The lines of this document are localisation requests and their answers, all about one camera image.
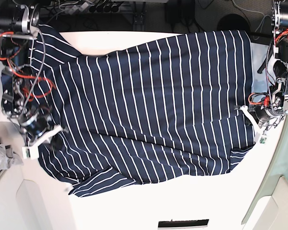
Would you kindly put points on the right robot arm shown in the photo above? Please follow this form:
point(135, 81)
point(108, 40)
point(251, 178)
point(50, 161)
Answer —
point(19, 28)

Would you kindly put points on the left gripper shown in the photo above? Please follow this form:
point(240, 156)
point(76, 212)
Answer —
point(261, 118)

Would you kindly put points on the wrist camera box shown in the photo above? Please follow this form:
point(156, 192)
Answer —
point(260, 138)
point(30, 152)

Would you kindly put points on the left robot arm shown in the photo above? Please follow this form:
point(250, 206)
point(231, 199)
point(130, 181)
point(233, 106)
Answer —
point(273, 104)

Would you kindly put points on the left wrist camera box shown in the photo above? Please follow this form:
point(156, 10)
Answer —
point(260, 138)

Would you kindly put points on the navy white striped t-shirt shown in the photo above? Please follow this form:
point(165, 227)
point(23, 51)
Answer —
point(146, 114)

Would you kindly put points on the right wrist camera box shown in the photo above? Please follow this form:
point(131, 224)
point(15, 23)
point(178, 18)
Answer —
point(30, 152)

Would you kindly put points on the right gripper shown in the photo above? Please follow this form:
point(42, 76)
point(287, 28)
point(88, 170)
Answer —
point(34, 126)

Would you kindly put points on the black power strip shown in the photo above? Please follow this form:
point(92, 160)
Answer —
point(105, 6)

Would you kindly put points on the table cable slot opening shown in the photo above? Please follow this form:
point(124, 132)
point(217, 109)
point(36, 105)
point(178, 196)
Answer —
point(182, 224)

